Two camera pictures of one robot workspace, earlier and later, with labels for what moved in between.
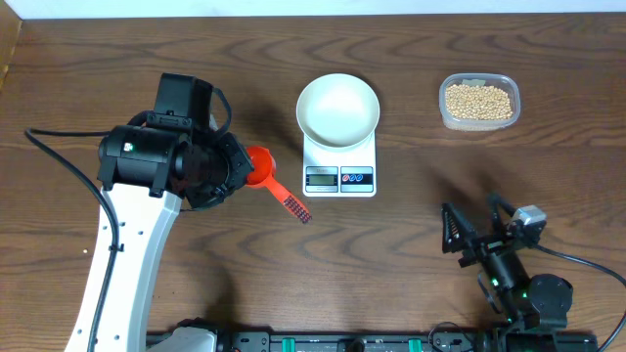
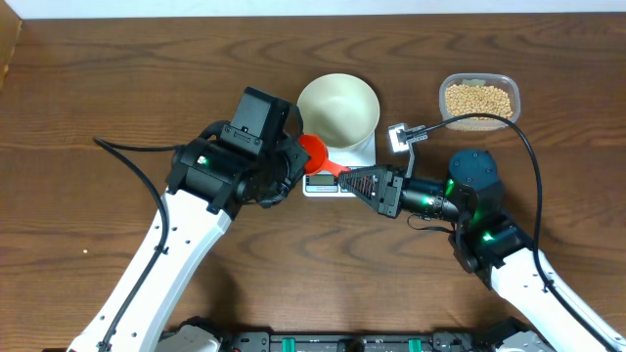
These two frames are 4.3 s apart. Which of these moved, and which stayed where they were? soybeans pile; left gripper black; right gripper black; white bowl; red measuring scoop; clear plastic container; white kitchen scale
Moved: left gripper black; right gripper black; red measuring scoop
Stayed: white bowl; white kitchen scale; soybeans pile; clear plastic container
